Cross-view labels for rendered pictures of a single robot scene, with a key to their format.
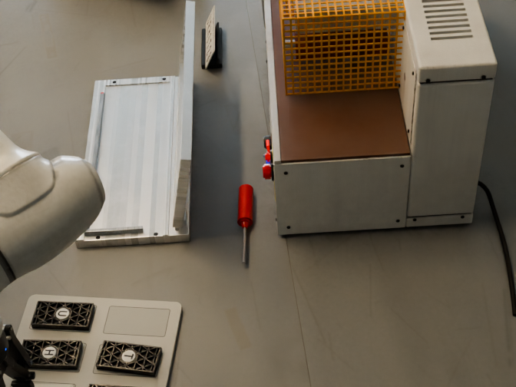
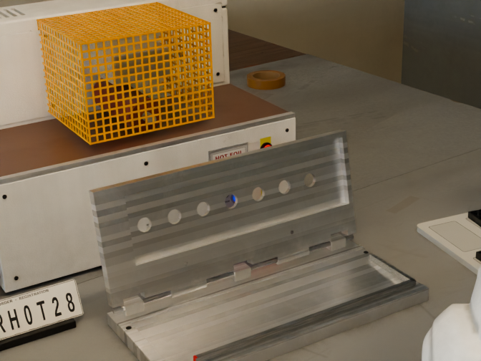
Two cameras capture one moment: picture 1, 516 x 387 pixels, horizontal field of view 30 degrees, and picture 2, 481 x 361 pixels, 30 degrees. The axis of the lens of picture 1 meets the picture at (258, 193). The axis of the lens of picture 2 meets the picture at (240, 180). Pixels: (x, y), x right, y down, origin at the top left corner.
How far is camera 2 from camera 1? 2.41 m
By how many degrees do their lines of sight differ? 92
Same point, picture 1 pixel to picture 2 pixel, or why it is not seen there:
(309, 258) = not seen: hidden behind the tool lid
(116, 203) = (354, 286)
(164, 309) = (431, 228)
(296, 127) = (244, 115)
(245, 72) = not seen: hidden behind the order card
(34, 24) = not seen: outside the picture
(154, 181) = (302, 276)
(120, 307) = (457, 246)
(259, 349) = (409, 192)
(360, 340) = (353, 166)
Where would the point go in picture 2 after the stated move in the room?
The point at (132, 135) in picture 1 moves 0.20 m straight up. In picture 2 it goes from (248, 314) to (244, 188)
